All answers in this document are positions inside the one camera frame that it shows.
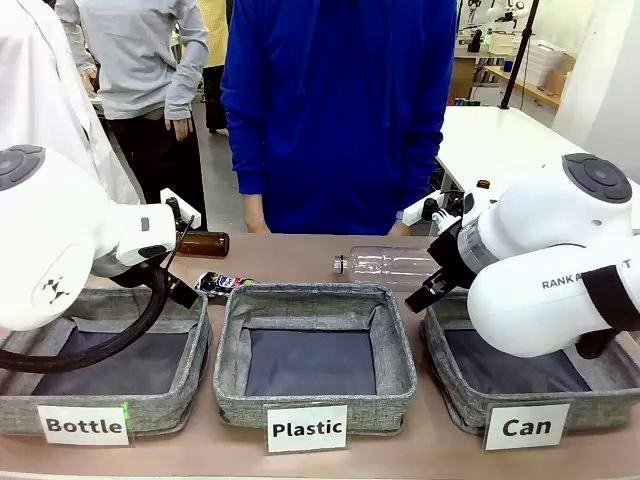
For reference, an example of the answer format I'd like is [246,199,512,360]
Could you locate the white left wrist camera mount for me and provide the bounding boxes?
[159,188,203,233]

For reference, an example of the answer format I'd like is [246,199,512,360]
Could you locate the blue person's right hand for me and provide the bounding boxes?
[242,193,270,234]

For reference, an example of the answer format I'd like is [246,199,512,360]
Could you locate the stubby brown glass bottle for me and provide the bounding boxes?
[176,231,231,259]

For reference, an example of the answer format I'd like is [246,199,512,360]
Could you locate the blue person's right forearm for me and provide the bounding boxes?
[230,124,267,197]

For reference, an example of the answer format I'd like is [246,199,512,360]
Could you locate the grey fabric basket labelled Plastic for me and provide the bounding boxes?
[212,281,419,436]

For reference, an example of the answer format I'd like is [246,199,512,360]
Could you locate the person in grey sweater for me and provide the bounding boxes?
[54,0,211,232]

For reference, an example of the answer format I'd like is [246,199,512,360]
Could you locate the person in white coat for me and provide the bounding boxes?
[0,0,142,207]

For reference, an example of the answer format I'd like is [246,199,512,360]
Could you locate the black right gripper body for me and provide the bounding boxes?
[427,221,482,297]

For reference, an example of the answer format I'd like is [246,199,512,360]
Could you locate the white Bottle label sign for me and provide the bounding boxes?
[36,403,133,447]

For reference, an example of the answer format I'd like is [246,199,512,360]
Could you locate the grey fabric basket labelled Can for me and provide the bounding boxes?
[420,289,640,436]

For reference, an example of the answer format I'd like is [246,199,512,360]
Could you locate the clear plastic bottle black ring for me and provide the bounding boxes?
[333,245,445,292]

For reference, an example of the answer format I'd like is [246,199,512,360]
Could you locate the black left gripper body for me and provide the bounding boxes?
[158,271,200,310]

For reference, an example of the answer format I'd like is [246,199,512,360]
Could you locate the grey fabric basket labelled Bottle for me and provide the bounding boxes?
[0,285,214,437]

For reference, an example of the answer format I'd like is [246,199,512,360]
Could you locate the black tripod pole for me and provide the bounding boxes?
[500,0,543,111]

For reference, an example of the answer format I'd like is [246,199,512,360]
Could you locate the white Can label sign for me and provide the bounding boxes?
[482,401,572,452]

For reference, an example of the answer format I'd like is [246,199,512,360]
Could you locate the crushed black drink can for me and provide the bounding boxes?
[194,270,257,298]

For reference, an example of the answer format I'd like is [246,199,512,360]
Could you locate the white storage boxes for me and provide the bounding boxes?
[523,38,569,87]

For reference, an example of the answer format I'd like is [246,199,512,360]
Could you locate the wooden workbench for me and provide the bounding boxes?
[480,63,562,109]

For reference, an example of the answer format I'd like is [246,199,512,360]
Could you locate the white background table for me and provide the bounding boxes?
[432,105,606,202]

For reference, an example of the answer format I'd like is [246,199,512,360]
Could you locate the blue person's left forearm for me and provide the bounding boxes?
[397,124,447,215]

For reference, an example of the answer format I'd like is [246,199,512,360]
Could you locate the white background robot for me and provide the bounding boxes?
[485,0,526,24]

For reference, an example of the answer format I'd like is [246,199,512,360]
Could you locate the person in blue sweater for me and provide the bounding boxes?
[219,0,459,237]

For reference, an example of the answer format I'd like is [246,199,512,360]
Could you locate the grey person's left hand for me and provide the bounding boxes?
[171,116,196,143]

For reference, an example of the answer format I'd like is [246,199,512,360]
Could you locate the white Plastic label sign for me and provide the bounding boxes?
[263,403,349,455]

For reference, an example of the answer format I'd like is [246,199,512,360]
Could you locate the black strap on right arm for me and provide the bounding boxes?
[574,263,640,360]

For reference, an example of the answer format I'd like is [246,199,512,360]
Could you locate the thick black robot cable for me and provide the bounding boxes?
[0,227,197,374]

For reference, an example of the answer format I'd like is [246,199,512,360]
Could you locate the grey person's right hand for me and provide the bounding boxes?
[79,63,100,97]

